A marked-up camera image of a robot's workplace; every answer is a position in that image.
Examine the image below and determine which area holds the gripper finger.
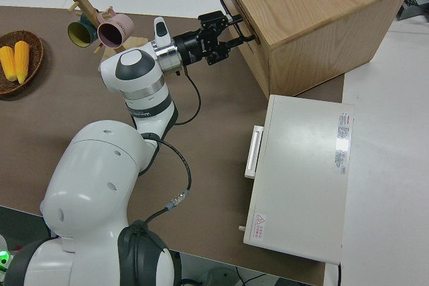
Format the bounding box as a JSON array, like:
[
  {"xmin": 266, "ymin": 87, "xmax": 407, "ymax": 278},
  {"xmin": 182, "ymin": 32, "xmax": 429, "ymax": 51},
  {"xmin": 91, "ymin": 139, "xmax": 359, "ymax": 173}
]
[
  {"xmin": 197, "ymin": 10, "xmax": 243, "ymax": 32},
  {"xmin": 208, "ymin": 35, "xmax": 257, "ymax": 66}
]

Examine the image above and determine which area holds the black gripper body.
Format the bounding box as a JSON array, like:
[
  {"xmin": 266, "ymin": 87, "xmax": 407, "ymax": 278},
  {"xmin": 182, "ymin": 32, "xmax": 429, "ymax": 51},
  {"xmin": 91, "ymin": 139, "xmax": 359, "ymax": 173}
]
[{"xmin": 172, "ymin": 27, "xmax": 224, "ymax": 66}]

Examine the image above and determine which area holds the black drawer handle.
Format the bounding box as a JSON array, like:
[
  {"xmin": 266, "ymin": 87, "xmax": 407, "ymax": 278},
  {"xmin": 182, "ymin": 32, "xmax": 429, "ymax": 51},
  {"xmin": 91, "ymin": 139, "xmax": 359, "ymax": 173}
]
[{"xmin": 219, "ymin": 0, "xmax": 262, "ymax": 46}]

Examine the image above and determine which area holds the light wooden drawer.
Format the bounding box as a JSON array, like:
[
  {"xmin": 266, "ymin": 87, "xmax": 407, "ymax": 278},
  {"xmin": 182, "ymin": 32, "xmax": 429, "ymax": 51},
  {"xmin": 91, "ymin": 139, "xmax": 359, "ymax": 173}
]
[{"xmin": 217, "ymin": 0, "xmax": 271, "ymax": 71}]

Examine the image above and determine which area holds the light wooden drawer cabinet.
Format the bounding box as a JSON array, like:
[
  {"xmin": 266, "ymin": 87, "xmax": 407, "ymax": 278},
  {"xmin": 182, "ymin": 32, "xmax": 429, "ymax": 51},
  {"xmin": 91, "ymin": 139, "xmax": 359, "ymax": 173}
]
[{"xmin": 216, "ymin": 0, "xmax": 413, "ymax": 100}]

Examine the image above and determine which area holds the pink mug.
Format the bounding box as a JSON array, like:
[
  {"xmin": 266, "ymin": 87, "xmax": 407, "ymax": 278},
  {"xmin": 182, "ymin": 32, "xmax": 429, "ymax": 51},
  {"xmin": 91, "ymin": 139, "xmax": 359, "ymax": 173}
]
[{"xmin": 97, "ymin": 6, "xmax": 135, "ymax": 54}]

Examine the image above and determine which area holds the brown table mat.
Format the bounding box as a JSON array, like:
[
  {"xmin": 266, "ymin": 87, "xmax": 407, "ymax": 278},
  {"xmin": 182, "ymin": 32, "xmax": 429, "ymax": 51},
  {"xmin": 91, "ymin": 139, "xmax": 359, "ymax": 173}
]
[{"xmin": 0, "ymin": 5, "xmax": 347, "ymax": 286}]

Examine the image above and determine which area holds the dark teal mug yellow inside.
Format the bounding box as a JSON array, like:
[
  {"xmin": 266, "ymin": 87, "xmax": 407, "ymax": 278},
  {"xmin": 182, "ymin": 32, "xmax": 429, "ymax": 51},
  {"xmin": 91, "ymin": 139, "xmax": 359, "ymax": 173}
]
[{"xmin": 67, "ymin": 13, "xmax": 99, "ymax": 48}]

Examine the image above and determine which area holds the wooden mug tree stand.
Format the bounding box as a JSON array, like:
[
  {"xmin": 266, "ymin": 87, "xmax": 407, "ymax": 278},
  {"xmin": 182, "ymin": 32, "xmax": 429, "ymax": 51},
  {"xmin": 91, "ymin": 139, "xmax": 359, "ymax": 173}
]
[{"xmin": 66, "ymin": 0, "xmax": 149, "ymax": 76}]

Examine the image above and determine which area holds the cream toaster oven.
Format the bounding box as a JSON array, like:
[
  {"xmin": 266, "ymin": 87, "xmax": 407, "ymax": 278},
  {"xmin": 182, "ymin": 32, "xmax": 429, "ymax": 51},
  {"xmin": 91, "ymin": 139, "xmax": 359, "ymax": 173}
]
[{"xmin": 243, "ymin": 94, "xmax": 355, "ymax": 265}]

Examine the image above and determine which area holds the brown wicker basket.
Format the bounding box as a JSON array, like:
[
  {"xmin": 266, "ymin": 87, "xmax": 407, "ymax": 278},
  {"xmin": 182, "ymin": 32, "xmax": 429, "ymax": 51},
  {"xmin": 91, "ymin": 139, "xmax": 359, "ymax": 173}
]
[{"xmin": 0, "ymin": 30, "xmax": 45, "ymax": 96}]

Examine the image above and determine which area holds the yellow corn cob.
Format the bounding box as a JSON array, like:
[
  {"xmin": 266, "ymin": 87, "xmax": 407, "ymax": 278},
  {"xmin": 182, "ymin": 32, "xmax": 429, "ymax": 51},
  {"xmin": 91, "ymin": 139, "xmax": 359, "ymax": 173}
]
[
  {"xmin": 13, "ymin": 40, "xmax": 31, "ymax": 86},
  {"xmin": 0, "ymin": 46, "xmax": 18, "ymax": 83}
]

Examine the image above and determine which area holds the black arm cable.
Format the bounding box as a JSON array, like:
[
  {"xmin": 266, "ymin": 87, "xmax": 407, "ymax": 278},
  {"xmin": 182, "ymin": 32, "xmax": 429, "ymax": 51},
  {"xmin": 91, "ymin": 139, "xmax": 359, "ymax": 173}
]
[{"xmin": 133, "ymin": 66, "xmax": 202, "ymax": 230}]

